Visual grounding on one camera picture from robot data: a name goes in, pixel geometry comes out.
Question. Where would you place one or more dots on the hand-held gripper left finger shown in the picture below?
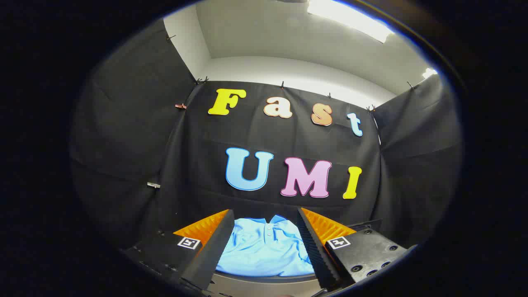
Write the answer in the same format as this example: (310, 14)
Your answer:
(214, 243)

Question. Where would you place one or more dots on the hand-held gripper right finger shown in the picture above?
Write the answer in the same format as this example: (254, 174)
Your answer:
(314, 243)

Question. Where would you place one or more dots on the light blue polo shirt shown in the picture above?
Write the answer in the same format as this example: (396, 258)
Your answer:
(264, 251)

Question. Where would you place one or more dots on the grey stand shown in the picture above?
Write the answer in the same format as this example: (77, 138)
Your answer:
(255, 286)

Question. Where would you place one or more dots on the silver clip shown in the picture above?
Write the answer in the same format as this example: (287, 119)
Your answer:
(153, 185)

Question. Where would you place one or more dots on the black backdrop cloth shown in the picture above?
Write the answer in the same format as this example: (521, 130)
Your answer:
(206, 136)

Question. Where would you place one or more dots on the small ceiling light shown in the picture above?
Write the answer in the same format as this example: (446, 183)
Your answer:
(429, 73)

